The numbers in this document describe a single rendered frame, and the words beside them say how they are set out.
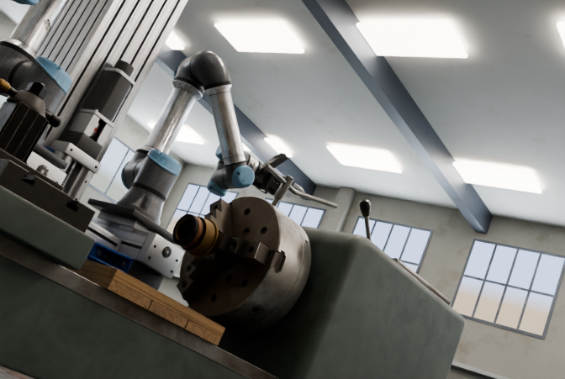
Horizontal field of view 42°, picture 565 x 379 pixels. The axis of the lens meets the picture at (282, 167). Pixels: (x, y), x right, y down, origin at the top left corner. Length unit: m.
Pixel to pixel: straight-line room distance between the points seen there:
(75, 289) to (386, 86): 8.31
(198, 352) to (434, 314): 0.76
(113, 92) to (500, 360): 10.28
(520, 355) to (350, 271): 10.32
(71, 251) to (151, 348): 0.30
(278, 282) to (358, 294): 0.22
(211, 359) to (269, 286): 0.22
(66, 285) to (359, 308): 0.75
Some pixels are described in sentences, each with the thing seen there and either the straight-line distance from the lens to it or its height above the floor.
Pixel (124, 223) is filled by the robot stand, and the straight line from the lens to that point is 2.26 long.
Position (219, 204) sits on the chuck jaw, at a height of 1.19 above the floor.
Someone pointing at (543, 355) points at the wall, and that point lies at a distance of 11.92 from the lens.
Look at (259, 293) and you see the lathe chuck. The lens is 1.64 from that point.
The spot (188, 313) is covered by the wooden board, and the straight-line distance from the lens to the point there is 1.47.
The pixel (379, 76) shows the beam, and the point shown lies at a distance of 9.31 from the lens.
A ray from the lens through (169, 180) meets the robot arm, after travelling 2.33.
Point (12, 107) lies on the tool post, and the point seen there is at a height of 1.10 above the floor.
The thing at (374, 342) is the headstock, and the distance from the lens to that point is 1.85.
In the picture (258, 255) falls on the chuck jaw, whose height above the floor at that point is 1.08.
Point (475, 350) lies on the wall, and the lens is 12.21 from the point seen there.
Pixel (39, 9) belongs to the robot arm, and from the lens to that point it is 2.21.
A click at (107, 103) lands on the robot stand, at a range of 2.28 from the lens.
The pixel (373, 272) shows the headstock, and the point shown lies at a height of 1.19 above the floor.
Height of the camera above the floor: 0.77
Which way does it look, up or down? 18 degrees up
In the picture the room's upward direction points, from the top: 24 degrees clockwise
